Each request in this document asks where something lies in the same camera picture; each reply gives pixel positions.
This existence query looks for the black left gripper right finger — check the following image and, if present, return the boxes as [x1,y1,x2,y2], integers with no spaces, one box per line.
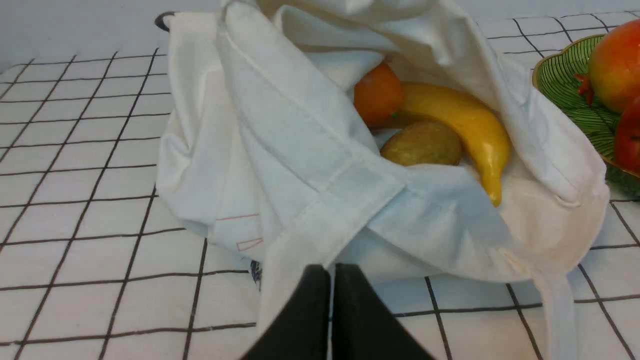
[331,263,434,360]

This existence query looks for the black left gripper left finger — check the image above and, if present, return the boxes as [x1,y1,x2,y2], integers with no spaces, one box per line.
[242,264,331,360]

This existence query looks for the white cloth bag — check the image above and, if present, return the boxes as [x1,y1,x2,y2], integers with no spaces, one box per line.
[157,0,610,360]

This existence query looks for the orange fruit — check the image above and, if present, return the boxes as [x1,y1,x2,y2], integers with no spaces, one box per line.
[353,61,404,128]

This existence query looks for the white grid tablecloth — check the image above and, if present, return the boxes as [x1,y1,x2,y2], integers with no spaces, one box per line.
[0,6,640,360]

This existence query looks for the yellow banana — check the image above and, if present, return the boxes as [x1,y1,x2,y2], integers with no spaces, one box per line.
[399,81,512,207]

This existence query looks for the green striped plate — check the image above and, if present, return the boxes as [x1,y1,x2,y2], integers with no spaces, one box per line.
[532,34,640,198]

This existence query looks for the red apple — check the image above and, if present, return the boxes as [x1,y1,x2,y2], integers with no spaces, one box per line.
[614,97,640,174]

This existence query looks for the red yellow mango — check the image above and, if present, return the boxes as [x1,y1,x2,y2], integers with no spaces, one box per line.
[574,19,640,114]

